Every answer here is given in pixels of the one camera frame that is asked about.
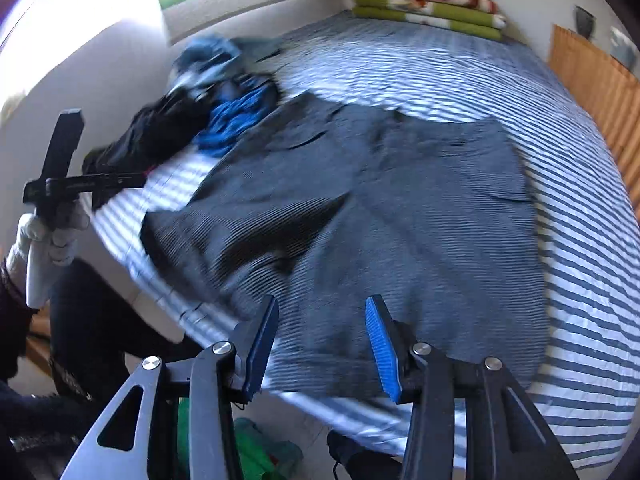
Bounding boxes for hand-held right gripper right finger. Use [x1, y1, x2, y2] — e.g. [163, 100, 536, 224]
[364, 295, 581, 480]

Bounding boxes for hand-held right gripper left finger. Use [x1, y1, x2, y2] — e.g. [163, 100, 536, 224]
[60, 294, 280, 480]

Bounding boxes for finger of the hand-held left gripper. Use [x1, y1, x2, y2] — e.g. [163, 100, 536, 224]
[47, 172, 148, 196]

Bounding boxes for black pants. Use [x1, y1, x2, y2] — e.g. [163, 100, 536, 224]
[82, 87, 221, 201]

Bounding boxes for dark blue garment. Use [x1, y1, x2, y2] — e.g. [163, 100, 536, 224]
[140, 92, 551, 398]

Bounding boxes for person's left hand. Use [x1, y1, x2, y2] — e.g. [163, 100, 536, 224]
[5, 200, 91, 281]

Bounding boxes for green cloth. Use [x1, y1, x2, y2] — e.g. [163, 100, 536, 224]
[175, 397, 303, 480]

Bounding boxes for person's leg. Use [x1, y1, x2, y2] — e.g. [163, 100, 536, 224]
[47, 260, 201, 406]

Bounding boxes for grey blue garment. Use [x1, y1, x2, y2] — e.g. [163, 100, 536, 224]
[167, 35, 281, 96]

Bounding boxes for blue white striped bedspread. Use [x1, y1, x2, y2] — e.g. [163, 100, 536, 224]
[82, 10, 640, 471]

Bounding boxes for person's dark sweater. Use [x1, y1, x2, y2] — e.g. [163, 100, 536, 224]
[0, 380, 96, 480]

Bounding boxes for wooden slatted bench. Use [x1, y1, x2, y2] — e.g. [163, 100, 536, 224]
[547, 24, 640, 201]

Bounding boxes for folded green red blanket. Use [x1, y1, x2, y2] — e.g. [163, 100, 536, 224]
[350, 0, 508, 41]

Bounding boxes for dark grey vase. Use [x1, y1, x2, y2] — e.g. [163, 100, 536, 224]
[574, 5, 597, 40]

